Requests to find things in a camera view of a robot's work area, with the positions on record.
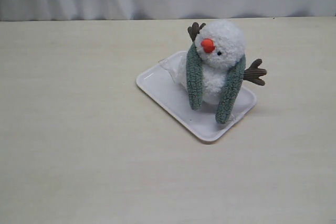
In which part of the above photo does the green knitted scarf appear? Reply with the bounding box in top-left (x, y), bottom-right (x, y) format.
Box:
top-left (185, 44), bottom-right (246, 124)

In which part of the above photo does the white plush snowman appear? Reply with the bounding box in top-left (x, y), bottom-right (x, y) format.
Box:
top-left (176, 19), bottom-right (268, 104)

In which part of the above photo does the white rectangular plastic tray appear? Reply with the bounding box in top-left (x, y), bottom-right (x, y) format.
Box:
top-left (136, 51), bottom-right (257, 143)

